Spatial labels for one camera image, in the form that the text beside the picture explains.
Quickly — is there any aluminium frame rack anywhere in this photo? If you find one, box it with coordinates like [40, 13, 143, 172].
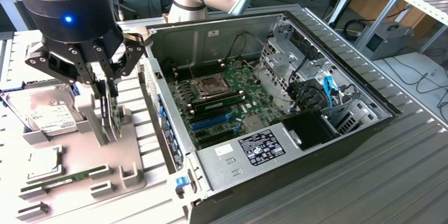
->
[354, 0, 448, 54]

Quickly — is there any black floor cable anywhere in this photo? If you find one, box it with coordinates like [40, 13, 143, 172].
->
[383, 57, 448, 109]

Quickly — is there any dark RAM stick with label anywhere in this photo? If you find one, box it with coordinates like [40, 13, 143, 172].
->
[191, 94, 246, 115]

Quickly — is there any silver chipset heatsink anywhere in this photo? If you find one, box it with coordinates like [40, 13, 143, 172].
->
[244, 115, 270, 132]

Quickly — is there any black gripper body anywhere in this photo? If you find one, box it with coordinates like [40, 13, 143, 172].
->
[12, 0, 126, 54]

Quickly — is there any black looped wire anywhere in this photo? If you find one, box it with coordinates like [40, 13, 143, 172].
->
[226, 32, 267, 61]

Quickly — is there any silver CPU chip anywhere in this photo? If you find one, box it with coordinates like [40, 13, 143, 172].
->
[27, 150, 60, 179]

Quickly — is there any silver hard disk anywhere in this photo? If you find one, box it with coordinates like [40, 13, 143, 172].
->
[2, 83, 80, 137]

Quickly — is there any black RAM slot bank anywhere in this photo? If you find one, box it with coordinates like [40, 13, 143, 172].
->
[174, 61, 231, 82]

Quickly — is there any metal CPU socket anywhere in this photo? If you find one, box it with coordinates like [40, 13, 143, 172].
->
[191, 74, 232, 99]

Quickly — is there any hanging cable with silver plug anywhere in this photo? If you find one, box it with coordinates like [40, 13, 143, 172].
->
[115, 0, 124, 22]

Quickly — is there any green RAM stick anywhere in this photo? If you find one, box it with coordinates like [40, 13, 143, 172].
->
[20, 165, 108, 193]

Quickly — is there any coiled black cable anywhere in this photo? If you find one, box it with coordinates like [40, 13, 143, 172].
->
[344, 18, 367, 38]

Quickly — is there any grey parts rack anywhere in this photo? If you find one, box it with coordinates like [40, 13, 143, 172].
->
[16, 94, 147, 222]

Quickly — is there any graphics card with metal bracket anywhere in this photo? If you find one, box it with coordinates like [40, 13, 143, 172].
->
[92, 77, 123, 143]

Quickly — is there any black wire bundle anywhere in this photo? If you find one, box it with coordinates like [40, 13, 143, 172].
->
[287, 79, 326, 112]

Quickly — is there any blue data wire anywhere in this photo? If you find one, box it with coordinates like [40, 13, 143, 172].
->
[324, 75, 340, 109]

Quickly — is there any grey control box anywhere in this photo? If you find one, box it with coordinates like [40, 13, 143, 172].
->
[366, 22, 416, 61]

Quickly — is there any green motherboard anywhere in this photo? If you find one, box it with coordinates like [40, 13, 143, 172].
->
[164, 60, 283, 150]

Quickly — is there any open black PC case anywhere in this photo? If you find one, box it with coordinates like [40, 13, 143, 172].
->
[128, 3, 403, 224]

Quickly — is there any blue expansion slot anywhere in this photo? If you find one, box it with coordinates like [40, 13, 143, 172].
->
[191, 115, 232, 131]

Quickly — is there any perforated metal disk bay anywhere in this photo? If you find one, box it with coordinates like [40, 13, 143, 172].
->
[260, 36, 332, 96]

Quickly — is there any silver power supply unit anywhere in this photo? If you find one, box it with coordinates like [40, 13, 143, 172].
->
[194, 123, 306, 193]

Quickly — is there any blue case latch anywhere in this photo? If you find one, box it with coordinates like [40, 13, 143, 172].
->
[174, 176, 190, 189]

